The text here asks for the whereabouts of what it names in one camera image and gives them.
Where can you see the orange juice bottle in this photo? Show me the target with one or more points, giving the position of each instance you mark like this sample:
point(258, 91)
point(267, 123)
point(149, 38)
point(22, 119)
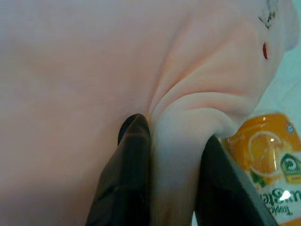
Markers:
point(270, 153)

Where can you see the pink pillow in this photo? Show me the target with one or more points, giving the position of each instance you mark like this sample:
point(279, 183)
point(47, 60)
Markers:
point(94, 70)

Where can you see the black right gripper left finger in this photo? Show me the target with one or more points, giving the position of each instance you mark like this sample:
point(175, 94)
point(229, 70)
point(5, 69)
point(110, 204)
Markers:
point(127, 176)

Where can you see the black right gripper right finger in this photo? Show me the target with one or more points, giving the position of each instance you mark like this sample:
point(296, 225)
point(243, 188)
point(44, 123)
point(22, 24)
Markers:
point(221, 188)

